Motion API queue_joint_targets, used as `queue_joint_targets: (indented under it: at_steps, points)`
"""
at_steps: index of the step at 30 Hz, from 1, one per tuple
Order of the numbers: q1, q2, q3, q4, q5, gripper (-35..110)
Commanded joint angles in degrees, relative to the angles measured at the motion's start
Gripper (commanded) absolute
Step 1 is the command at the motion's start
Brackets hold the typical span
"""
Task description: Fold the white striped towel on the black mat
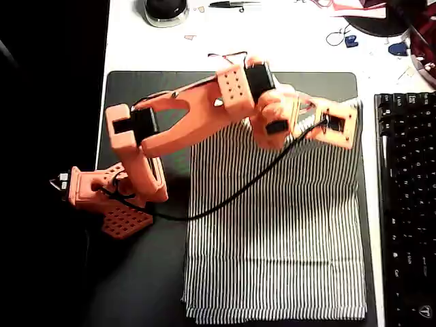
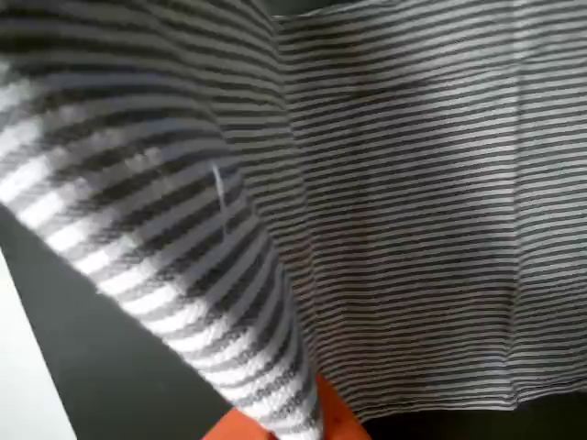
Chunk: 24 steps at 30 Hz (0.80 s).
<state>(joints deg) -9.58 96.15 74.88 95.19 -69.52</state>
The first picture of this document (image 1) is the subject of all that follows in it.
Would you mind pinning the black pen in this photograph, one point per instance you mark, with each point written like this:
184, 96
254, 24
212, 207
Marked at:
231, 4

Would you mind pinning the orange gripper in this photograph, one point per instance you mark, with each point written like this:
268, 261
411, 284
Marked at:
272, 139

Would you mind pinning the black silver computer mouse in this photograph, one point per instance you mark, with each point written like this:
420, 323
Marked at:
166, 12

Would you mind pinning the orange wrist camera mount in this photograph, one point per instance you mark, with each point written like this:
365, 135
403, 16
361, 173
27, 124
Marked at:
347, 136

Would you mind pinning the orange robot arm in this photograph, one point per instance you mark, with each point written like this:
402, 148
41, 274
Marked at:
201, 109

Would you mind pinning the small paper scrap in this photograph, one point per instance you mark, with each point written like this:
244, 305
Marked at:
201, 9
190, 37

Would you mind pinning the black desk mat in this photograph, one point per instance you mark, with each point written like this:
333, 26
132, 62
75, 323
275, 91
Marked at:
143, 81

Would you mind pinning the orange perforated base plate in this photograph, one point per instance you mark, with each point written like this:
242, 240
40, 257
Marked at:
126, 223

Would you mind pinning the dark red patterned fabric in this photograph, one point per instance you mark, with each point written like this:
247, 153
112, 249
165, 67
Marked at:
425, 41

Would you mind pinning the black round disc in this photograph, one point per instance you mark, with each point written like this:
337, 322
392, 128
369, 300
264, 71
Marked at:
378, 25

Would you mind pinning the black keyboard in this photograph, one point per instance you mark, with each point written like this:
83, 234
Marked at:
408, 204

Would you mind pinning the pink paper sheet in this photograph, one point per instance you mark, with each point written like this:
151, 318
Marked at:
354, 9

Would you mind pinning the blue plastic clip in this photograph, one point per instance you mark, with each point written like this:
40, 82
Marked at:
398, 49
351, 41

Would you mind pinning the striped grey white cloth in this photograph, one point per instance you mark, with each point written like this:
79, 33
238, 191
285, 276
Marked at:
272, 238

